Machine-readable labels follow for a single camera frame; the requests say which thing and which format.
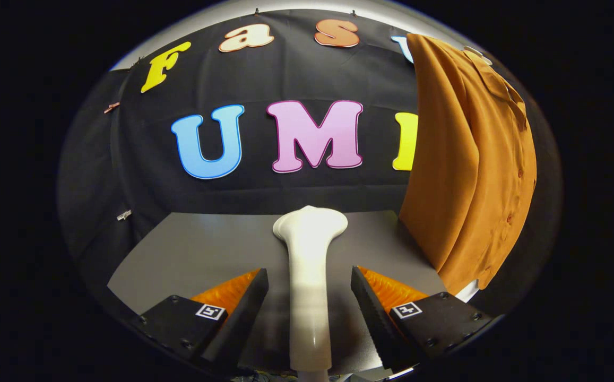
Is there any white garment steamer head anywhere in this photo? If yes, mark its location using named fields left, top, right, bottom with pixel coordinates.
left=273, top=205, right=349, bottom=373

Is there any white mannequin torso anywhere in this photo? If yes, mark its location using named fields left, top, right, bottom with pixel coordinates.
left=454, top=46, right=494, bottom=304

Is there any orange button-up shirt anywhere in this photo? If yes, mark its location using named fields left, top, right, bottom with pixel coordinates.
left=398, top=33, right=538, bottom=296

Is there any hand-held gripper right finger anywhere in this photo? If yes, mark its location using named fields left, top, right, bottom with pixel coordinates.
left=350, top=265, right=493, bottom=373

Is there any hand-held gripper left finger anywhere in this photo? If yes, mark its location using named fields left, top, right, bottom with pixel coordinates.
left=134, top=268, right=269, bottom=373

